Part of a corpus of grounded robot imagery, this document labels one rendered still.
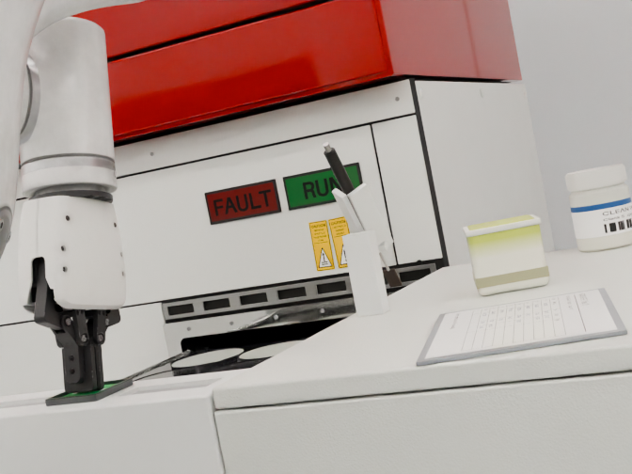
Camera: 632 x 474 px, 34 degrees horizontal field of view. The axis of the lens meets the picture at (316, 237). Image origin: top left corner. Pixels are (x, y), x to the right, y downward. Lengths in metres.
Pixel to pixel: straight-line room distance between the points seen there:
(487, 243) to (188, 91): 0.59
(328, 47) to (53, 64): 0.52
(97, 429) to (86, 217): 0.19
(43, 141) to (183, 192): 0.63
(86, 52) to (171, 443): 0.36
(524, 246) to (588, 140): 1.81
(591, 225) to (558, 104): 1.61
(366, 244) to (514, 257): 0.15
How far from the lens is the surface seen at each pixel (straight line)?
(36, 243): 0.92
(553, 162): 2.85
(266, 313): 1.49
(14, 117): 0.61
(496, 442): 0.75
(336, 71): 1.37
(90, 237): 0.93
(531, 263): 1.04
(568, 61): 2.84
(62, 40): 0.96
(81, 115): 0.94
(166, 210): 1.56
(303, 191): 1.44
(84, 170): 0.93
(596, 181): 1.24
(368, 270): 1.04
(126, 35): 1.53
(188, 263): 1.55
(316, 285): 1.46
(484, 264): 1.03
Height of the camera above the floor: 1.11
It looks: 3 degrees down
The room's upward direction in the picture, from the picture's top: 11 degrees counter-clockwise
